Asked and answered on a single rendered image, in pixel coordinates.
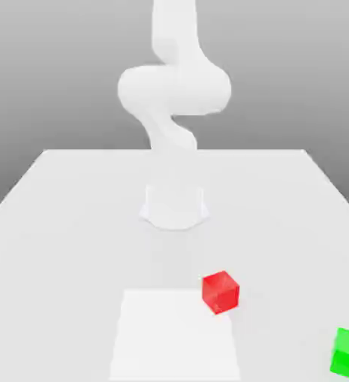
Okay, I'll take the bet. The small red cube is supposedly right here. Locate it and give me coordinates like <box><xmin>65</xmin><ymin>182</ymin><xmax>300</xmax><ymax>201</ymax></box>
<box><xmin>201</xmin><ymin>270</ymin><xmax>241</xmax><ymax>316</ymax></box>

